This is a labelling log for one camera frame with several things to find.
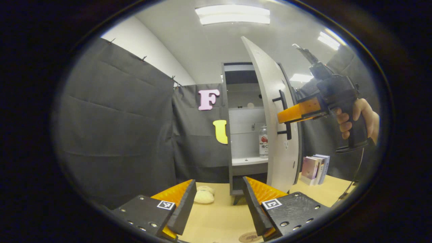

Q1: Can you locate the white book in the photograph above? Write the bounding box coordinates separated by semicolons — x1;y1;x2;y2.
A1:
312;156;325;185

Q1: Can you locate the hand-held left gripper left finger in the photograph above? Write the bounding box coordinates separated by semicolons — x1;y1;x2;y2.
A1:
109;179;197;243

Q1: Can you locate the clear plastic bottle red label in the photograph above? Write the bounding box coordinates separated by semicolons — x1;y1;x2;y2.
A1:
259;125;269;159

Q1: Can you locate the blue grey book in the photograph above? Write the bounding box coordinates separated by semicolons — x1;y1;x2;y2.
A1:
314;154;330;185

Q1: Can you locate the pale yellow soft toy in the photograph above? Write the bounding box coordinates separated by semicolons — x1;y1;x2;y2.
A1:
194;186;215;204

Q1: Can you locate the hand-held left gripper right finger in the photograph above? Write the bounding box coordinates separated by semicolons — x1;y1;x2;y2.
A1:
242;176;332;242

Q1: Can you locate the black cable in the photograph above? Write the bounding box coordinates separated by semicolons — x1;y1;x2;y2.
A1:
338;148;365;200

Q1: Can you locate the black backdrop cloth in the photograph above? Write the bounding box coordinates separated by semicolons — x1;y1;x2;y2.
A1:
52;37;382;210

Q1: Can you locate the white cabinet door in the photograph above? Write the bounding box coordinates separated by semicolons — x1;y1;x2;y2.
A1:
241;36;303;193

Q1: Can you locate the round brown coaster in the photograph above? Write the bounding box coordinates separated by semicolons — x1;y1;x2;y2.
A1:
239;232;264;243

